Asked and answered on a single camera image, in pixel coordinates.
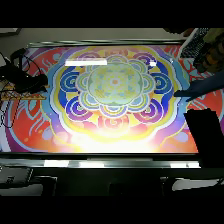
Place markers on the black garment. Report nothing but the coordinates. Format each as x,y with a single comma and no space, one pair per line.
206,140

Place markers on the heap of clothes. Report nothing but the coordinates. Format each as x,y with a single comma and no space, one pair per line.
210,55

